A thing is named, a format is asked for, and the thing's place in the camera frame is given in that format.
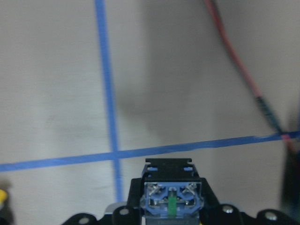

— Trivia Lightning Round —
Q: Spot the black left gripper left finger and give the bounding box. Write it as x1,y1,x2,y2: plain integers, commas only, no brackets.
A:
63,178,143,225

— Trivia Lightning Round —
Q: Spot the yellow push button switch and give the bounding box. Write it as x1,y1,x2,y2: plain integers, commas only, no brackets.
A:
0,189,10,225
140,158,204,225

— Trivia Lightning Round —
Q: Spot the red black wire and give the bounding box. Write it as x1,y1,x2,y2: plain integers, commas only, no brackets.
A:
203,0,300,155

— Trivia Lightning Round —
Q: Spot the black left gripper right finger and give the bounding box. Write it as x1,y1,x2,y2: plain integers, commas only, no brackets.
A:
200,178,299,225

